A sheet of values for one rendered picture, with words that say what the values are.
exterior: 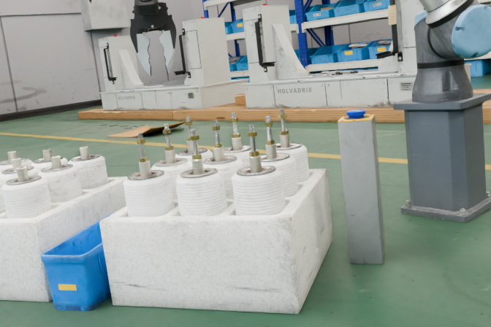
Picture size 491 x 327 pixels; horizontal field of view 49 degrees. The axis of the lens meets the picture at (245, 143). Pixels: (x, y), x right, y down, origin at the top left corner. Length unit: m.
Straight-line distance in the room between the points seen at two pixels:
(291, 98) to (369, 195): 2.58
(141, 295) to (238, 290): 0.21
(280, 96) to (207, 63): 0.93
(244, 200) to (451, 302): 0.41
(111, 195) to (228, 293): 0.52
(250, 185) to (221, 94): 3.58
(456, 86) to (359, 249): 0.50
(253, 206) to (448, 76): 0.67
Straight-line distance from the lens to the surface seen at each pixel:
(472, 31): 1.32
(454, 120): 1.44
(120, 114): 5.30
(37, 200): 1.28
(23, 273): 1.29
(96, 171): 1.46
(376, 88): 3.29
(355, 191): 1.17
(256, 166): 1.02
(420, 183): 1.50
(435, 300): 1.07
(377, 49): 6.42
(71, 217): 1.32
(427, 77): 1.46
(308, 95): 3.60
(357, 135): 1.14
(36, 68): 7.64
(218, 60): 4.55
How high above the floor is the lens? 0.47
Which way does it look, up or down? 9 degrees down
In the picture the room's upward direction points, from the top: 7 degrees counter-clockwise
